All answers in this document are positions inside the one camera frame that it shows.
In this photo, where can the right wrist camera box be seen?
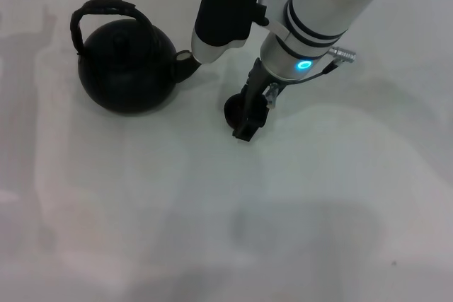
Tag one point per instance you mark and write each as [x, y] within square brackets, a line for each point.
[223, 8]

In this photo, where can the small black teacup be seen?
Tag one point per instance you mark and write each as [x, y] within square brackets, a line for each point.
[234, 111]

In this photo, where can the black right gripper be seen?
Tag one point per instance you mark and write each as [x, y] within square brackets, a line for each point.
[257, 81]

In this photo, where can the black round teapot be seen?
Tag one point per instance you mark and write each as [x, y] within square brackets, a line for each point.
[124, 79]

